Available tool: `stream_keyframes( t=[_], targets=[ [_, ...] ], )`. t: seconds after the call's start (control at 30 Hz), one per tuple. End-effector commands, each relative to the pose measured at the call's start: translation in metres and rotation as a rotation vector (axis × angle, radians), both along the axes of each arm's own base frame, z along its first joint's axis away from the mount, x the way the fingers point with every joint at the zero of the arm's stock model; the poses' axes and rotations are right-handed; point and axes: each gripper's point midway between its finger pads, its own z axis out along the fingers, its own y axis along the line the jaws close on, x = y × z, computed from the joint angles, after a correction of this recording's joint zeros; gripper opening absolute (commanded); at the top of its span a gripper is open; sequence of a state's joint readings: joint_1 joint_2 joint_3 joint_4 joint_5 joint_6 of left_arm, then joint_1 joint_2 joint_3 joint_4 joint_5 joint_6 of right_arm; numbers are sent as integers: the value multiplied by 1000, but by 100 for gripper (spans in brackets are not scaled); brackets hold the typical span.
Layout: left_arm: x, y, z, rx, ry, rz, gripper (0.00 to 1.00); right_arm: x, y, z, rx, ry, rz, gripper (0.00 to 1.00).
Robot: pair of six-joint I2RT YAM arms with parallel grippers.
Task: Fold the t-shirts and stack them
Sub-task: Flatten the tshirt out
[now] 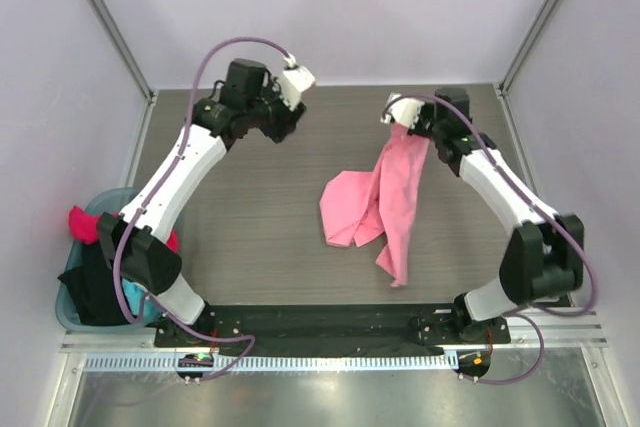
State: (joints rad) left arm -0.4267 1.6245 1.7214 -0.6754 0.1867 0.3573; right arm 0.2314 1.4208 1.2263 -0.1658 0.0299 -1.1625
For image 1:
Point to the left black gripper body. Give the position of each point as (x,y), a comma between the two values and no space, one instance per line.
(272,116)

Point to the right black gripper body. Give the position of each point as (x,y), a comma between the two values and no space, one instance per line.
(426,123)

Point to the light pink t-shirt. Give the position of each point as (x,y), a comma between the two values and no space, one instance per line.
(356,207)

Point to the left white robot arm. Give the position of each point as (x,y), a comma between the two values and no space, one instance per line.
(135,241)

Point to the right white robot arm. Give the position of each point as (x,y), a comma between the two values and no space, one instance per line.
(544,256)

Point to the teal laundry basket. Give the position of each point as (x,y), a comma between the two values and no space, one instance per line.
(109,201)

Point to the magenta t-shirt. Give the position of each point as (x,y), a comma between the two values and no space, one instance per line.
(83,228)

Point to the blue t-shirt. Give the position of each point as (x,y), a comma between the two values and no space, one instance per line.
(139,305)

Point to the black t-shirt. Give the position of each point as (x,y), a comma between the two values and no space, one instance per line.
(90,286)

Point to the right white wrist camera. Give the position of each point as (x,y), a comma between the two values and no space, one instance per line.
(400,110)

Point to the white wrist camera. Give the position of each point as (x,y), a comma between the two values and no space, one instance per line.
(400,110)
(294,81)

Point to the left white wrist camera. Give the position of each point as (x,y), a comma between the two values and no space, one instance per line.
(294,81)

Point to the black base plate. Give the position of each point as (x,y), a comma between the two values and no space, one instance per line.
(293,327)

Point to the left aluminium frame post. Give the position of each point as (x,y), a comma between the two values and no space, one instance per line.
(108,23)

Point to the aluminium frame post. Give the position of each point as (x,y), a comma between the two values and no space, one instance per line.
(542,18)
(108,23)

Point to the right aluminium frame post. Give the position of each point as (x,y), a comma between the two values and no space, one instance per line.
(542,18)

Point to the white slotted cable duct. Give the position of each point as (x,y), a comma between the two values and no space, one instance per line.
(201,362)

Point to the aluminium front rail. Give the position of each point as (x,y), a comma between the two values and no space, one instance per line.
(557,331)

